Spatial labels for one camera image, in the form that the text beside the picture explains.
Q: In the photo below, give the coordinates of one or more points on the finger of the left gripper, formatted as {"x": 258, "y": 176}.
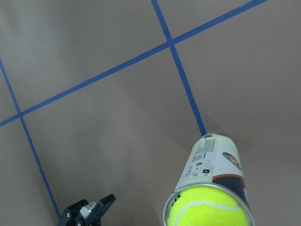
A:
{"x": 84, "y": 213}

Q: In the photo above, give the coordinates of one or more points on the Wilson yellow tennis ball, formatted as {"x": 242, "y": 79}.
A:
{"x": 205, "y": 206}

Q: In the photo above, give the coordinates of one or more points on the clear tennis ball can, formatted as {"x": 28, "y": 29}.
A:
{"x": 214, "y": 161}

